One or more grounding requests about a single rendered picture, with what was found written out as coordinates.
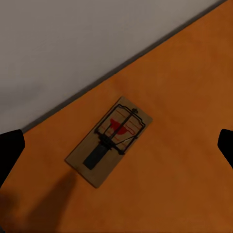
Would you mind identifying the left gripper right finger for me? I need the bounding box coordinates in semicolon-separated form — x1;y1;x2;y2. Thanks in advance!
217;129;233;168

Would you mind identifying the mousetrap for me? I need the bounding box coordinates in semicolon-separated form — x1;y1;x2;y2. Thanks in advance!
66;96;153;188

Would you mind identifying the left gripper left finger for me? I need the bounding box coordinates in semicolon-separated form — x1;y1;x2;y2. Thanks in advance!
0;129;25;187

